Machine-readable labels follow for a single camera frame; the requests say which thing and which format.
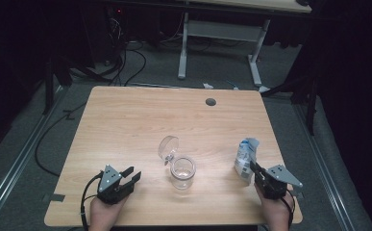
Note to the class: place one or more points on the dark computer tower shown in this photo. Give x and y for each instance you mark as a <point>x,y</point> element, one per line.
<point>113,32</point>

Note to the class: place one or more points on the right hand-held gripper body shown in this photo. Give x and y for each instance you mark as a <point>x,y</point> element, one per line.
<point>281,176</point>

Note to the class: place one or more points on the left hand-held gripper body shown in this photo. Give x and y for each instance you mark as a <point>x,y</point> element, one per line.
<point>110,179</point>

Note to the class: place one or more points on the person's right hand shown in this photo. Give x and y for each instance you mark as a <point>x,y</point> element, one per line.
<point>275,210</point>

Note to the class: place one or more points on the white and blue snack pouch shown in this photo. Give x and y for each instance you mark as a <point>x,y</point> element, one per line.
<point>244,157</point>

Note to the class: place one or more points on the clear glass jar with lid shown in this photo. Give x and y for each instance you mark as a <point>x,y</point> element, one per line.
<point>183,174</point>

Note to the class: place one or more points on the blue and white connector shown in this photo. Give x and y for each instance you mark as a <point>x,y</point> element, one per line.
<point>234,86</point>

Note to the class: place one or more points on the person's left hand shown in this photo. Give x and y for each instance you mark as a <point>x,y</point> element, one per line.
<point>105,211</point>

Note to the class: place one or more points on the white-framed desk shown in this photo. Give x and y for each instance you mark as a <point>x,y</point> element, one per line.
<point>218,30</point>

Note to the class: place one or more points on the white plug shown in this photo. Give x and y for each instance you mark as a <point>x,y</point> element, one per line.
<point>207,86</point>

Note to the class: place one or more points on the metal floor rail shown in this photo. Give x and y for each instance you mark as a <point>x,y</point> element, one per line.
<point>17,163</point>
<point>324,166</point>

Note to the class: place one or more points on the black metal stand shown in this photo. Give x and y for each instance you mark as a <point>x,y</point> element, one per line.
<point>310,102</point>
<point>49,89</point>

